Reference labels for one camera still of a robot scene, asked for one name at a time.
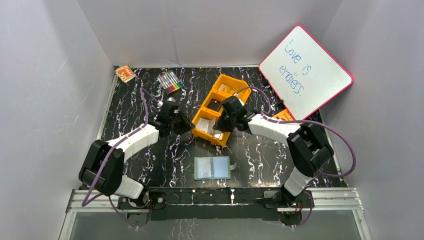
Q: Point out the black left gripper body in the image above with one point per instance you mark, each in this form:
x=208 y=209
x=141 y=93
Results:
x=178 y=121

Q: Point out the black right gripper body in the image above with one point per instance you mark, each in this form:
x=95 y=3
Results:
x=231 y=118

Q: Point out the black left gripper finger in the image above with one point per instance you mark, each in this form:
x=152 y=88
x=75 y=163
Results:
x=180 y=128
x=187 y=122

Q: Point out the orange three-compartment bin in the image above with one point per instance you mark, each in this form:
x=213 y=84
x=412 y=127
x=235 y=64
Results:
x=215 y=95

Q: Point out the mint green card holder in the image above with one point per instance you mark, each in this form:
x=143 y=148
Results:
x=213 y=168

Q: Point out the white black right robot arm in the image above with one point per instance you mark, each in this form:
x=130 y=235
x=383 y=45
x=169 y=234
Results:
x=308 y=147

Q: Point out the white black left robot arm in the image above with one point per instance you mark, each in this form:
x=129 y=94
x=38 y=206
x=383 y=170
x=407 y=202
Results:
x=102 y=169

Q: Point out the grey card in bin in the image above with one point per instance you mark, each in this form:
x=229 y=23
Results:
x=206 y=125

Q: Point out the small orange card box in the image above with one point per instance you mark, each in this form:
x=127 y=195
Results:
x=125 y=73

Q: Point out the black item in bin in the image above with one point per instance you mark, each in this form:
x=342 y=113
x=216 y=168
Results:
x=215 y=106

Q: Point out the beige item in bin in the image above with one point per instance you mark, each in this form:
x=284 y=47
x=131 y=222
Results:
x=224 y=88

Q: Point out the pack of coloured markers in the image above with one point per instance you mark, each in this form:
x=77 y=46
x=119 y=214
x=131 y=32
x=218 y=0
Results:
x=169 y=82

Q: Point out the orange cover book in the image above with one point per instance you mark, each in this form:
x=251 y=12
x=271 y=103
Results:
x=283 y=115

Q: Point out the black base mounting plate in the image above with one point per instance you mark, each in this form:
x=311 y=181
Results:
x=266 y=203

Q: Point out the pink framed whiteboard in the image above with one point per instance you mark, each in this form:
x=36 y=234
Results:
x=304 y=75

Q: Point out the aluminium rail frame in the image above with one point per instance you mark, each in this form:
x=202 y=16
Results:
x=325 y=199

